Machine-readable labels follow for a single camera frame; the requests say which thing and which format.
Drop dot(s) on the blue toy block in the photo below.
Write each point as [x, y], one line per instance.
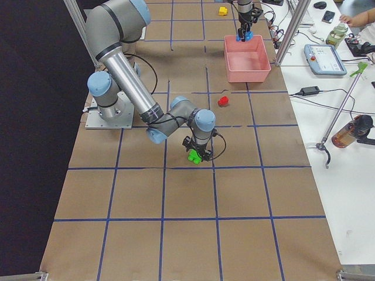
[244, 37]

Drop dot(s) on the blue teach pendant tablet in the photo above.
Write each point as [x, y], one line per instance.
[324, 60]

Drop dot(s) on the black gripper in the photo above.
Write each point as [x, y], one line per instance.
[244, 16]
[200, 147]

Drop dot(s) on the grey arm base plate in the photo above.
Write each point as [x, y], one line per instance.
[118, 116]

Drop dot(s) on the red toy block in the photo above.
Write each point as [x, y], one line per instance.
[223, 101]

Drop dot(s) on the green toy block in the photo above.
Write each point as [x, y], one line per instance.
[194, 157]

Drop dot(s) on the black power adapter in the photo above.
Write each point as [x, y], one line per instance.
[307, 91]

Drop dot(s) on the pink plastic box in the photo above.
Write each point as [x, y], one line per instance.
[246, 62]

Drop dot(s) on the brown drink bottle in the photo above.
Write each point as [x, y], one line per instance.
[355, 130]

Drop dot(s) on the aluminium frame post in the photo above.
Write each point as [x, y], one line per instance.
[293, 26]

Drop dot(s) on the yellow toy block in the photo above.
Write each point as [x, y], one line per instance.
[223, 11]

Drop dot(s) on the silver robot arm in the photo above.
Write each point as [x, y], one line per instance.
[244, 6]
[108, 26]

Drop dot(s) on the black smartphone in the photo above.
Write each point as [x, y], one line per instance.
[328, 17]

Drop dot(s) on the black computer mouse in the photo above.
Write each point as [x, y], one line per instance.
[320, 5]

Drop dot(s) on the person's bare hand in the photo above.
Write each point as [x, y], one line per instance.
[361, 19]

